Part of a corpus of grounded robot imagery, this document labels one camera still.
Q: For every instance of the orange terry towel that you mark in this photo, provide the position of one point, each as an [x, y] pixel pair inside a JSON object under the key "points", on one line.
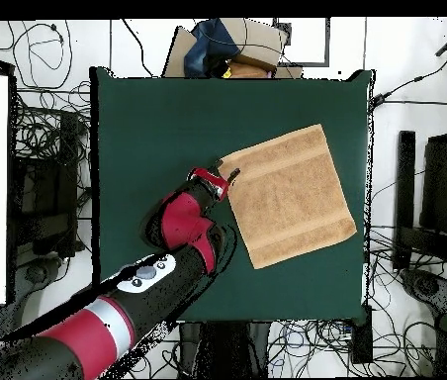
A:
{"points": [[286, 198]]}

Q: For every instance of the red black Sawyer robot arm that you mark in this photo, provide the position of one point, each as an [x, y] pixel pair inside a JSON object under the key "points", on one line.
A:
{"points": [[148, 289]]}

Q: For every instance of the small yellow item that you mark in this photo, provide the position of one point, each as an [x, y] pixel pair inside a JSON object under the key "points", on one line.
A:
{"points": [[227, 73]]}

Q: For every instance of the dark green table cloth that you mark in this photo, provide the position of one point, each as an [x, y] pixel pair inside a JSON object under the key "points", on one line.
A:
{"points": [[160, 138]]}

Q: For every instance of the blue denim garment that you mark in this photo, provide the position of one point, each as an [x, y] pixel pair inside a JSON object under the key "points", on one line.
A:
{"points": [[207, 51]]}

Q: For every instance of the brown cardboard box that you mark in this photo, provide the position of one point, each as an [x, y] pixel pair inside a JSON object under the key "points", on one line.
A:
{"points": [[259, 35]]}

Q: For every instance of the black equipment box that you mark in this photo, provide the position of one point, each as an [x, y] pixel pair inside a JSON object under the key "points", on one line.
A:
{"points": [[55, 198]]}

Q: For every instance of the black upright bar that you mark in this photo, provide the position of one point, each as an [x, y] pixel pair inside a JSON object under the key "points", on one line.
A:
{"points": [[405, 178]]}

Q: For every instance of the black power adapter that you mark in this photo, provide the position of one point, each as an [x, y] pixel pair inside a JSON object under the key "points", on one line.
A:
{"points": [[362, 336]]}

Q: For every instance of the black square case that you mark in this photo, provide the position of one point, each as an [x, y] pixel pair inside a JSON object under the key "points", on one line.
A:
{"points": [[441, 178]]}

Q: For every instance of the grey square floor frame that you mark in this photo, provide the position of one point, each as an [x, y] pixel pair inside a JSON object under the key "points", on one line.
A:
{"points": [[328, 39]]}

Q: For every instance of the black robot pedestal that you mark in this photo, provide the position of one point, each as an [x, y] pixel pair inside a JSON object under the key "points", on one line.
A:
{"points": [[223, 348]]}

